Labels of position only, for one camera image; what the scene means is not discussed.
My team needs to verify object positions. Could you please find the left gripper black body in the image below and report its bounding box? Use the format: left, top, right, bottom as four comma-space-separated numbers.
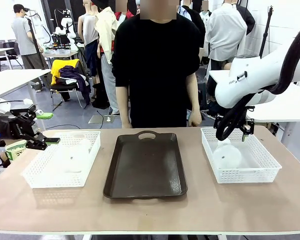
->
0, 113, 40, 141

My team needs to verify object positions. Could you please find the translucent plastic conical flask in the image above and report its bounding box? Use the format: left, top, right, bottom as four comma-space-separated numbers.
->
61, 133, 93, 174
213, 138, 243, 170

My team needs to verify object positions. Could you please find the person's left forearm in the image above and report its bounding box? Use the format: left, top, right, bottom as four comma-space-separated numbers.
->
185, 72, 201, 113

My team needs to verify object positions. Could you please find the person's right forearm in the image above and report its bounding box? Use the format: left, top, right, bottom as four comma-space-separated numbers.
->
115, 84, 131, 125

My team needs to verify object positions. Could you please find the person's left hand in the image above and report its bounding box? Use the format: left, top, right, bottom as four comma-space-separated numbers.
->
188, 109, 203, 127

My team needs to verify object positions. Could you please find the green and white paper bag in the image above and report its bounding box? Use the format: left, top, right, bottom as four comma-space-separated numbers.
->
4, 139, 28, 162

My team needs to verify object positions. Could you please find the white side table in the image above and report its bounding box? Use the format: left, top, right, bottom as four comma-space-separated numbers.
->
0, 68, 52, 101
208, 69, 300, 123

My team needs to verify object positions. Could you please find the black and orange tape roll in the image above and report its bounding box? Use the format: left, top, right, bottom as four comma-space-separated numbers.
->
0, 151, 12, 169

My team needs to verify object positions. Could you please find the white perforated plastic basket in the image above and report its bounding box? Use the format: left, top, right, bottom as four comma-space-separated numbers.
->
200, 126, 283, 185
22, 130, 102, 189

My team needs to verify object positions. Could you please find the dark purple garment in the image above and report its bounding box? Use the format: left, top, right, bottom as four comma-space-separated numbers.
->
58, 65, 92, 106

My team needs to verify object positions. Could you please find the yellow garment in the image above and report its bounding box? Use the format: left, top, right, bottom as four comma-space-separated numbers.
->
50, 58, 81, 86

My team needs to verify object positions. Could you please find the grey floor outlet plate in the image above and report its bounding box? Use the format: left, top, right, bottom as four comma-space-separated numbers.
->
88, 114, 116, 125

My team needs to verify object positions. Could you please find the background work table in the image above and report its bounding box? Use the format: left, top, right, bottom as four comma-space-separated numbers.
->
42, 48, 79, 60

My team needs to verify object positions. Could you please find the black office chair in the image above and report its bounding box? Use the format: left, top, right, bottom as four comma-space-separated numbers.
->
0, 39, 24, 70

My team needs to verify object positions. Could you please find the black tripod stand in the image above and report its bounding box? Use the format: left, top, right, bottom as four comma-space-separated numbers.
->
26, 17, 49, 71

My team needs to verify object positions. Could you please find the person in black sweater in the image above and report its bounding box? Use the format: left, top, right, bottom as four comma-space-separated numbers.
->
110, 0, 202, 129

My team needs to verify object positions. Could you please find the thin black tripod pole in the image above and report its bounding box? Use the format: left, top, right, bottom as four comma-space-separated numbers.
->
258, 6, 275, 58

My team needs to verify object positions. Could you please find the mannequin with white shirt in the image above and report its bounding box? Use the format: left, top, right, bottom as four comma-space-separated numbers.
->
204, 2, 248, 71

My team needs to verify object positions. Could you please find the dark brown serving tray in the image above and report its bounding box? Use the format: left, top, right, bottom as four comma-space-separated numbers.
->
102, 130, 189, 200

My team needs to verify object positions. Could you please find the man in grey t-shirt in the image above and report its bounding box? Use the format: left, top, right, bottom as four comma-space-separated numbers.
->
11, 3, 45, 92

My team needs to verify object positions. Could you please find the black jacket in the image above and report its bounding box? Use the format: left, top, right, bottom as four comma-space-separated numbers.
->
236, 3, 256, 36

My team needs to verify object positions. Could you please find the mannequin with white tank top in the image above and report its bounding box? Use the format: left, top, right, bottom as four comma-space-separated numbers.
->
77, 0, 101, 86

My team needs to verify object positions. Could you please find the mannequin with black coat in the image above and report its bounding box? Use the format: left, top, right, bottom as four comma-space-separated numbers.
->
178, 4, 207, 48

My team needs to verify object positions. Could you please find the mannequin with cream shirt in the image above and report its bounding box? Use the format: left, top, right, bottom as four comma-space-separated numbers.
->
91, 0, 121, 116

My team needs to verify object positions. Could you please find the mannequin with red garment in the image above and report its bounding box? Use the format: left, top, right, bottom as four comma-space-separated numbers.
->
114, 9, 136, 26

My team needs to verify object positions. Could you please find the right arm black cable sleeve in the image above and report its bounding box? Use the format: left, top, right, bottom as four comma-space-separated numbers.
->
215, 24, 300, 141

